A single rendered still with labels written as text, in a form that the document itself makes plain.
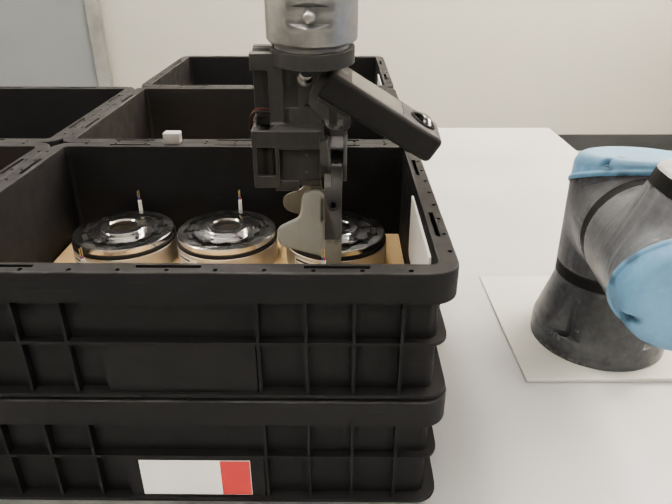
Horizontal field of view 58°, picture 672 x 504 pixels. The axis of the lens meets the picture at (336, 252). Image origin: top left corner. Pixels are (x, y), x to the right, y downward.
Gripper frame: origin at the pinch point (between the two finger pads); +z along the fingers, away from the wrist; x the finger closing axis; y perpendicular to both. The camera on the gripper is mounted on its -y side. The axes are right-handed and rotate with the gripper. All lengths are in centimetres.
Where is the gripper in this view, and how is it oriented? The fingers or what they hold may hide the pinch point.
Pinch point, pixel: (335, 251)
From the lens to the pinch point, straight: 60.2
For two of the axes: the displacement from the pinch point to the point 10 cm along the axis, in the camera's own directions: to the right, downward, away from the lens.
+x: -0.1, 5.2, -8.6
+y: -10.0, -0.1, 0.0
